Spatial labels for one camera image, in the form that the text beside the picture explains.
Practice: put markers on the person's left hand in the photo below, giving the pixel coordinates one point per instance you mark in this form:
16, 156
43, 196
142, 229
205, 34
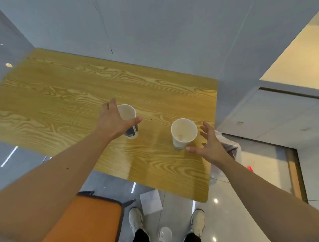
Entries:
109, 122

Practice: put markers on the person's right leg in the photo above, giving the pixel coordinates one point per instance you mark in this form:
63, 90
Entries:
192, 238

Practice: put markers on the person's white shoe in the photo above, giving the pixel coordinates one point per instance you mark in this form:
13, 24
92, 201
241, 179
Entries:
198, 220
135, 219

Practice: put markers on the person's left forearm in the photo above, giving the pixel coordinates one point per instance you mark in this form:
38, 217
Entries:
49, 179

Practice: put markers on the paper cup with blue print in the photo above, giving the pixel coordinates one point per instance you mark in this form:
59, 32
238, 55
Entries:
127, 112

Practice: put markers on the red snack wrapper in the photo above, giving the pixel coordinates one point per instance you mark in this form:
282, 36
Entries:
250, 169

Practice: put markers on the person's left leg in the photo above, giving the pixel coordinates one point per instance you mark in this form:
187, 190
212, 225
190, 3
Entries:
140, 236

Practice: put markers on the brass door threshold strip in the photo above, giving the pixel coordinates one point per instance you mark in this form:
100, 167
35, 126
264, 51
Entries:
295, 174

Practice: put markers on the person's left white shoe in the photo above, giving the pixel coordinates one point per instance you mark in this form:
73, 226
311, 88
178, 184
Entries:
135, 219

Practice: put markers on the person's right forearm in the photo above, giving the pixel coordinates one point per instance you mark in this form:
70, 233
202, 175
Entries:
261, 199

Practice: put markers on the orange chair seat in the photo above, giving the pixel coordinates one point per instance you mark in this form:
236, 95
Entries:
94, 219

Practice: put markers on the white printed paper sheet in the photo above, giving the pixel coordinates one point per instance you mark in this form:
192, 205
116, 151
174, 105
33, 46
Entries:
150, 202

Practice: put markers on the person's right hand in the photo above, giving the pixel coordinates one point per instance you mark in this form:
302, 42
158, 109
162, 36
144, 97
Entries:
214, 149

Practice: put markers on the person's leg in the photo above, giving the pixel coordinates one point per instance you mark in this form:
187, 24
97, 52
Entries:
140, 236
192, 238

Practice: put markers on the white plastic trash bag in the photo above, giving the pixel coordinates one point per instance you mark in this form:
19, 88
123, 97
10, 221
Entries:
230, 147

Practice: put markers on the plain white paper cup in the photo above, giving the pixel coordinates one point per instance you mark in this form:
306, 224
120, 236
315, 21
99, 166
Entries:
184, 132

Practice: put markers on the person's right white shoe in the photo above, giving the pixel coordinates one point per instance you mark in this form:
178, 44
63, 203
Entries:
198, 220

